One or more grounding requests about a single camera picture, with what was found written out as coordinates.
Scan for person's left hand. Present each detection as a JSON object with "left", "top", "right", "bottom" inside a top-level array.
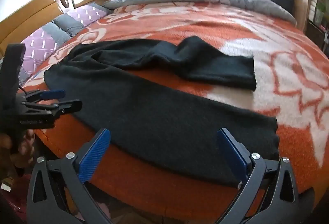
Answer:
[{"left": 0, "top": 128, "right": 37, "bottom": 170}]

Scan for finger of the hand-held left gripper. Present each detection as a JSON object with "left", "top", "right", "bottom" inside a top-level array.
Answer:
[
  {"left": 22, "top": 100, "right": 83, "bottom": 120},
  {"left": 26, "top": 89, "right": 65, "bottom": 101}
]

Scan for purple and grey pillow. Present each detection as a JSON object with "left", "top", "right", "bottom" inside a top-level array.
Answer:
[
  {"left": 20, "top": 21, "right": 85, "bottom": 83},
  {"left": 54, "top": 3, "right": 113, "bottom": 35}
]

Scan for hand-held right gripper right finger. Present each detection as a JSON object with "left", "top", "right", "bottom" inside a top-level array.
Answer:
[{"left": 217, "top": 128, "right": 315, "bottom": 224}]

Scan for green and white boxes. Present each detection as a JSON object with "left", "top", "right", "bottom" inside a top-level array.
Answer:
[{"left": 312, "top": 0, "right": 326, "bottom": 27}]

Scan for black pants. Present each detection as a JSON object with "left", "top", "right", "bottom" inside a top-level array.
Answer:
[{"left": 44, "top": 36, "right": 280, "bottom": 188}]

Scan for orange and white floral blanket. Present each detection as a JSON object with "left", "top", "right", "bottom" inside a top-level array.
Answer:
[{"left": 21, "top": 1, "right": 329, "bottom": 214}]

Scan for wooden headboard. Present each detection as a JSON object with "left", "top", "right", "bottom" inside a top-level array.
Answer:
[{"left": 0, "top": 0, "right": 119, "bottom": 60}]

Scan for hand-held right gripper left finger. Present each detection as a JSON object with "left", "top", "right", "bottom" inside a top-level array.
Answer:
[{"left": 26, "top": 128, "right": 114, "bottom": 224}]

